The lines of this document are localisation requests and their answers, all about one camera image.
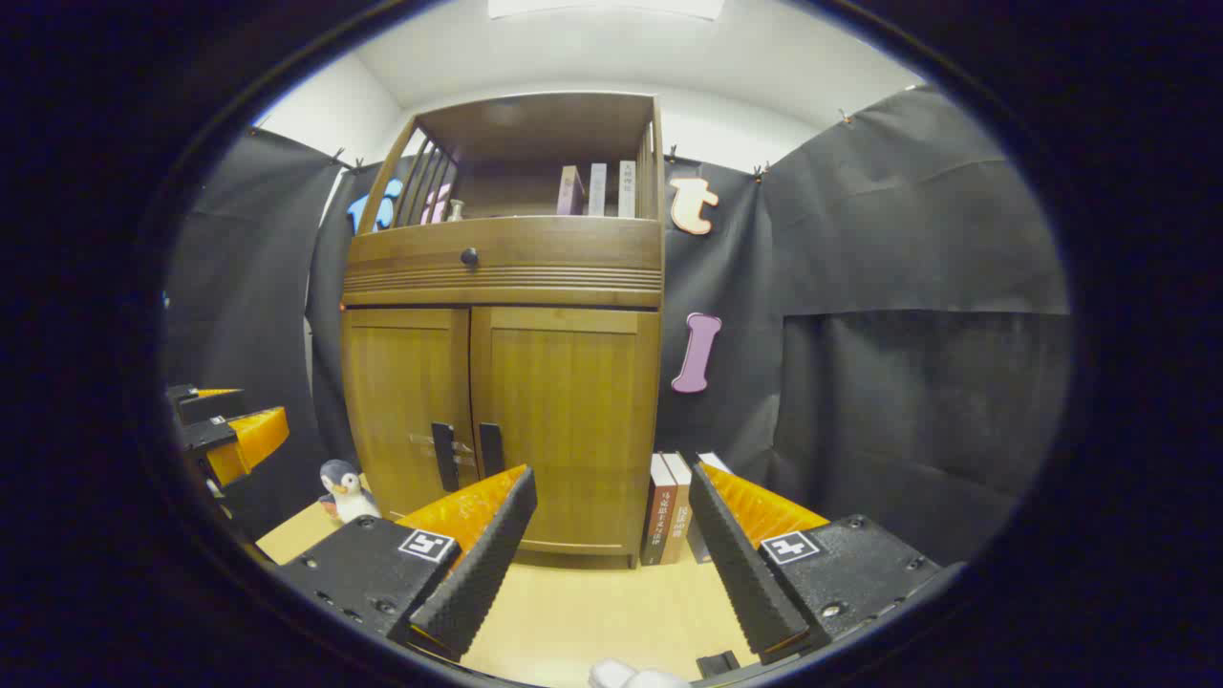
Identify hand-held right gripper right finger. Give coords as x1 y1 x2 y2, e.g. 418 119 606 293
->
688 462 942 667

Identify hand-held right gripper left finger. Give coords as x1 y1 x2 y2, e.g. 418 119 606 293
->
275 464 538 662

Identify wooden cabinet door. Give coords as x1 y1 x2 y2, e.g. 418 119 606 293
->
342 308 474 522
470 306 662 557

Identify wooden double-door shoe cabinet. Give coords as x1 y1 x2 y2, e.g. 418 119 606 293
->
339 93 667 571

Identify wooden cabinet drawer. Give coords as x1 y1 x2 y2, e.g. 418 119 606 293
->
342 216 666 309

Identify brown book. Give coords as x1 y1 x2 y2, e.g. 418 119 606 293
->
661 452 697 565

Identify dark red book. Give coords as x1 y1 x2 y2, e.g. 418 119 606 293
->
640 453 677 567

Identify penguin plush toy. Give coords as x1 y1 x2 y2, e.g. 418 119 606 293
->
318 459 381 525

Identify black backdrop cloth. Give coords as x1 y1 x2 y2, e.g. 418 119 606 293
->
162 86 1073 574

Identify large ceiling light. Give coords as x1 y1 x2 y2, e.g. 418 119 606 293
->
487 0 725 21

